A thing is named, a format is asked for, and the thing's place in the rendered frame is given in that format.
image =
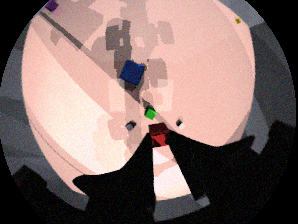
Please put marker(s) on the green block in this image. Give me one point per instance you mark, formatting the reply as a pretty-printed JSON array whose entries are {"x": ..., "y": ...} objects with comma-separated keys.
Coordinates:
[{"x": 150, "y": 114}]

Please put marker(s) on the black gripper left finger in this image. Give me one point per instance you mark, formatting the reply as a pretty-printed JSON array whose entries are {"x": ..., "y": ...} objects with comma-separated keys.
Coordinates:
[{"x": 134, "y": 181}]

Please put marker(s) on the blue block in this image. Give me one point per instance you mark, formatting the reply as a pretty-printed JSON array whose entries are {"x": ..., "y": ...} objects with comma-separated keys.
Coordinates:
[{"x": 132, "y": 72}]

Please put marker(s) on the small purple block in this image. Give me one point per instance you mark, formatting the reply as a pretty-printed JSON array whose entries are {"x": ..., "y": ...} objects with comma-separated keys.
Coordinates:
[{"x": 51, "y": 6}]

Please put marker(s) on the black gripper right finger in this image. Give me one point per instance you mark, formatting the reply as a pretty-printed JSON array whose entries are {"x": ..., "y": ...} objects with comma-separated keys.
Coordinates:
[{"x": 201, "y": 164}]

